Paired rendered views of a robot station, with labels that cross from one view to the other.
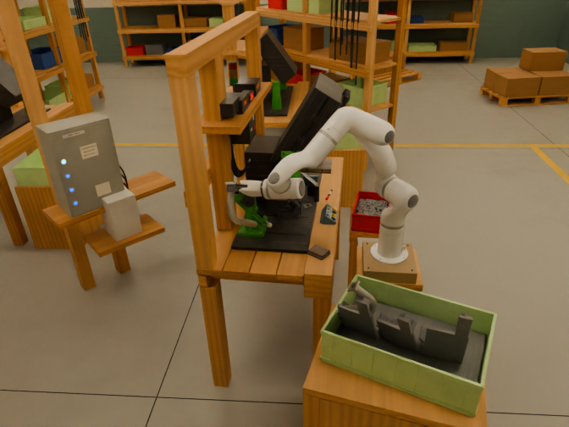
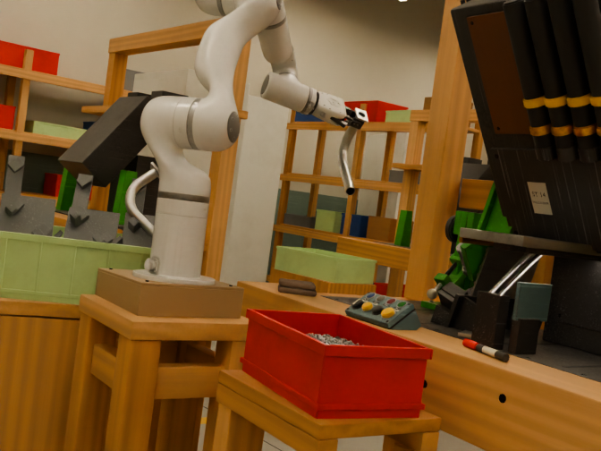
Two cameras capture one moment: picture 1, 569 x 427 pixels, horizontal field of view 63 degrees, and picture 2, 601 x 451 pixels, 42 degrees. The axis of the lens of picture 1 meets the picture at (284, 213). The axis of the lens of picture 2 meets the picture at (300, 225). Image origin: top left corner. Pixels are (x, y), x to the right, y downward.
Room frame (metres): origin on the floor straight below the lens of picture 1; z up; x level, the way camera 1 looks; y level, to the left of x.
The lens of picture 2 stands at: (3.46, -1.57, 1.14)
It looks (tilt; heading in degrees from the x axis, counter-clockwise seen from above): 2 degrees down; 137
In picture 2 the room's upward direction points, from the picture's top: 8 degrees clockwise
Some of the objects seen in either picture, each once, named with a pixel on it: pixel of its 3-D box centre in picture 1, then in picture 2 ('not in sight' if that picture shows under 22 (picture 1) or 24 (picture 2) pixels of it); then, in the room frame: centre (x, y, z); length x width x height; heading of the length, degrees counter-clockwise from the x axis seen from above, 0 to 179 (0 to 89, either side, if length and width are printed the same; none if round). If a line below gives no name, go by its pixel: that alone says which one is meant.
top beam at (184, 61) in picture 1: (224, 36); not in sight; (2.65, 0.30, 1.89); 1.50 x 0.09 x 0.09; 171
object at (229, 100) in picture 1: (230, 106); not in sight; (2.35, 0.26, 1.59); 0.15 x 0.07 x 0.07; 171
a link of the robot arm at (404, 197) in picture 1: (399, 204); (177, 148); (1.91, -0.55, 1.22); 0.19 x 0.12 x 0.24; 29
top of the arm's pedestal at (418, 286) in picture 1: (387, 267); (168, 317); (1.95, -0.53, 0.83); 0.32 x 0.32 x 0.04; 82
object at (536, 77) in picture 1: (529, 75); not in sight; (7.73, -4.15, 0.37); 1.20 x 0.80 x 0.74; 93
